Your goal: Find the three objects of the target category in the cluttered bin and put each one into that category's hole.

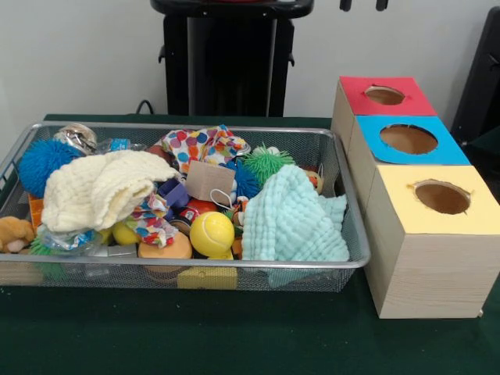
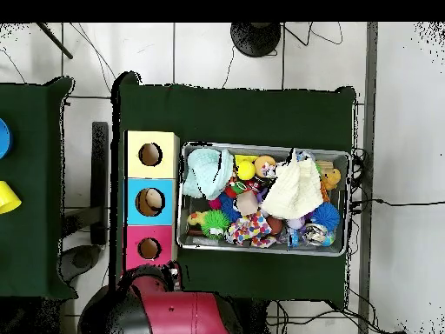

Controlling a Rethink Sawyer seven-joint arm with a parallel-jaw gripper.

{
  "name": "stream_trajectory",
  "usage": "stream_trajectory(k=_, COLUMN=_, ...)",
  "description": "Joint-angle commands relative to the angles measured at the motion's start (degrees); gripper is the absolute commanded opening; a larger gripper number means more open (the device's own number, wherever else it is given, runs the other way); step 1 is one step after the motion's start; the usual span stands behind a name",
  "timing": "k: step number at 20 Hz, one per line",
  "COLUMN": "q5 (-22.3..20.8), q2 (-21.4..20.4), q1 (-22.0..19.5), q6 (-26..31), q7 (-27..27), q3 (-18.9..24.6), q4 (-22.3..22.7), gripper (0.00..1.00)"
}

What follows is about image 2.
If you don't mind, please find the mint green cloth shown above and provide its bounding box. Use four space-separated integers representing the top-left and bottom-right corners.
182 148 235 201

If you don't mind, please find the silver mesh bin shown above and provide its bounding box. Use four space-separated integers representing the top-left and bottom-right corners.
176 141 351 257

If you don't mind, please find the wooden three-hole box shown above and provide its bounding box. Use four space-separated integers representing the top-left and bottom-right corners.
123 130 181 273

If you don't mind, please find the yellow ball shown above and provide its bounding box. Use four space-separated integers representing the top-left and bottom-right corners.
236 160 257 181

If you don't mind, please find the beige cardboard block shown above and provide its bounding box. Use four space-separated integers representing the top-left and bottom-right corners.
236 190 260 217

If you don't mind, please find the green spiky ball toy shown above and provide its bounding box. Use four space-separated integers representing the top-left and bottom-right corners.
200 209 231 241

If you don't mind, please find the toy burger bun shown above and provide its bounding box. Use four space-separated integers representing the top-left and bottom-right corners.
254 155 277 178

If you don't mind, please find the polka dot cloth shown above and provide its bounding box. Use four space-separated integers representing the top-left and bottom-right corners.
224 210 277 249

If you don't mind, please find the cream white cloth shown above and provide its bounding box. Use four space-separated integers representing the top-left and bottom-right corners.
260 149 325 221

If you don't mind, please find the blue spiky ball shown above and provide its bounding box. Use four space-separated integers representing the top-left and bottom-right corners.
309 202 341 232

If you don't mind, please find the orange plush toy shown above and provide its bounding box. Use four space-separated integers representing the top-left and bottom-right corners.
319 168 342 191

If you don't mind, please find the black upright panel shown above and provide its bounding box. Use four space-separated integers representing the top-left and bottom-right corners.
90 121 110 246

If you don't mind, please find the black round stand base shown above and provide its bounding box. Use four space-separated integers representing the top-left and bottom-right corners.
229 22 282 58

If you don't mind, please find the dark green side tablecloth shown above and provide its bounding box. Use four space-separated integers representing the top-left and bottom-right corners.
0 76 78 300

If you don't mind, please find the yellow cup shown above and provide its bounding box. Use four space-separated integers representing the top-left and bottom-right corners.
0 180 23 216

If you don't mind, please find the black rod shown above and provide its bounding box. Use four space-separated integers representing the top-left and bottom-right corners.
36 22 74 60

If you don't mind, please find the blue cup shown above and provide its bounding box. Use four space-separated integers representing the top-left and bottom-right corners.
0 117 14 160

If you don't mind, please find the black cable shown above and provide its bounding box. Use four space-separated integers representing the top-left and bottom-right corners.
350 197 445 207

